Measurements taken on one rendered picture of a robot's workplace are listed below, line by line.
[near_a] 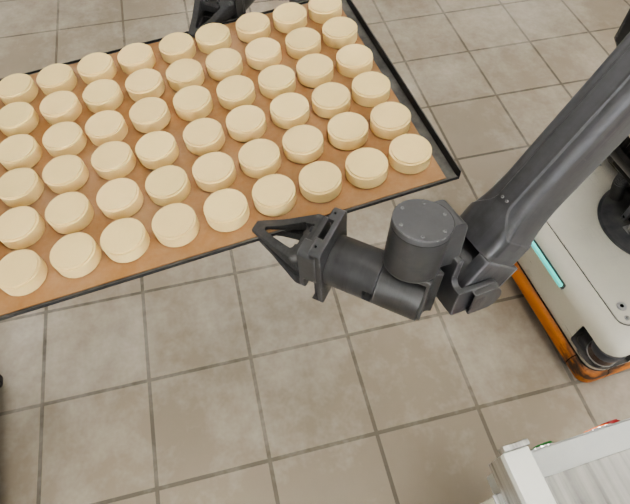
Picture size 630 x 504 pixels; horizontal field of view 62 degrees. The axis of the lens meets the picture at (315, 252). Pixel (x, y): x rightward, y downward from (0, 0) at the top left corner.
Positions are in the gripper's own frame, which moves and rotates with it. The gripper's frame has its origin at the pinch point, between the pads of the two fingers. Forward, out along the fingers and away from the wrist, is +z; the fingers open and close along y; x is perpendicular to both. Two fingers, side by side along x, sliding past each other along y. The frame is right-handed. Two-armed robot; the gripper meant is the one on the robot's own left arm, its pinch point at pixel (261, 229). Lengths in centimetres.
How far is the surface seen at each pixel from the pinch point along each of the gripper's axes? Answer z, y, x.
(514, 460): -34.1, 10.9, -8.5
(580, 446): -42.0, 17.4, -1.6
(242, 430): 17, 99, -7
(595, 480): -44.2, 17.3, -4.7
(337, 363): 2, 101, 23
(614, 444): -45.5, 17.6, 0.4
